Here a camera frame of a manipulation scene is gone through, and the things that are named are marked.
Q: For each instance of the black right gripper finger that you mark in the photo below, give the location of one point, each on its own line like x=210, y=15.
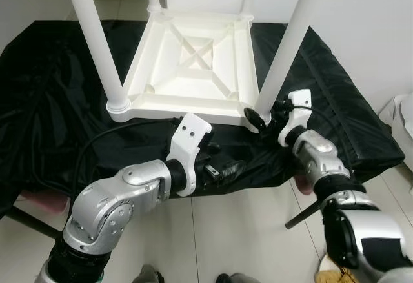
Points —
x=255, y=120

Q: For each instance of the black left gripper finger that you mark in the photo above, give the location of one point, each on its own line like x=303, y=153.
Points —
x=231, y=169
x=211, y=147

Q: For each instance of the white plastic children table top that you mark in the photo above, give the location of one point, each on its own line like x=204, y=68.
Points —
x=187, y=64

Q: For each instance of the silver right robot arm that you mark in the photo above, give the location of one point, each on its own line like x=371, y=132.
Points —
x=335, y=186

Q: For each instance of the pink cloth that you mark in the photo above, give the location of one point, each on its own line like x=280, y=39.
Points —
x=42, y=201
x=303, y=185

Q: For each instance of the black-legged table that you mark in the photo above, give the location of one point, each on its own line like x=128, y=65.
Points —
x=303, y=214

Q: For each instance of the grey robot right foot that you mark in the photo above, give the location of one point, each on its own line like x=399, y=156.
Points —
x=237, y=278

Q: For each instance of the mustard yellow cloth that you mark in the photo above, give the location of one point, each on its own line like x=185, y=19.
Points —
x=332, y=274

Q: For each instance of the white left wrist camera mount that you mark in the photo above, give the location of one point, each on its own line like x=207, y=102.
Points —
x=190, y=141

